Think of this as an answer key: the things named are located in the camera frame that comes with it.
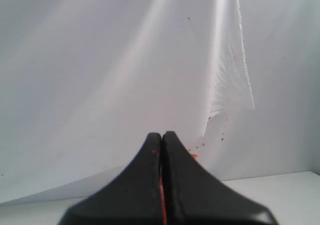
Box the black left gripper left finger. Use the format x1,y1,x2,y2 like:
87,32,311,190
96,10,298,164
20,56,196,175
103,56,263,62
59,132,163,225

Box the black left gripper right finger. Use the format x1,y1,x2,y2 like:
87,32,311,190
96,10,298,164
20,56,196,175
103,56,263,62
161,131,275,225

